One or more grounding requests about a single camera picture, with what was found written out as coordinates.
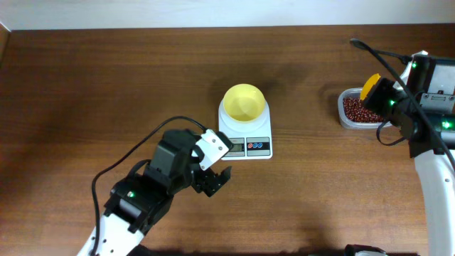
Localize yellow measuring scoop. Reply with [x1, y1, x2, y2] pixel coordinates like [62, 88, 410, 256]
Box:
[360, 73, 381, 101]

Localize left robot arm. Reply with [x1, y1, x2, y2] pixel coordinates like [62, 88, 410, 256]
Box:
[79, 129, 233, 255]

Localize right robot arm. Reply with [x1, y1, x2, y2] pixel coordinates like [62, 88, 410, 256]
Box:
[360, 51, 454, 255]

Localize white digital kitchen scale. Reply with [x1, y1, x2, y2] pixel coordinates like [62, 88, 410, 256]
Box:
[218, 100, 273, 161]

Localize yellow plastic bowl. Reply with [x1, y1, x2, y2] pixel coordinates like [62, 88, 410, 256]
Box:
[223, 84, 266, 122]

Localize red beans in container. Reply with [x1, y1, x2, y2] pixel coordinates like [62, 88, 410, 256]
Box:
[343, 97, 383, 123]

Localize clear plastic container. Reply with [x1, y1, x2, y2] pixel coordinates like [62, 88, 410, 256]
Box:
[338, 87, 381, 129]

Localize right black cable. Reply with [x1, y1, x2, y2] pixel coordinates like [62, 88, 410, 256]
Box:
[349, 38, 455, 171]

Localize black cable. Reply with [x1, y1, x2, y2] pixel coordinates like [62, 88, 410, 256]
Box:
[90, 115, 208, 256]
[349, 38, 455, 171]

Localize left black cable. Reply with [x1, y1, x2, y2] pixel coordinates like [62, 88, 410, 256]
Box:
[90, 115, 208, 256]

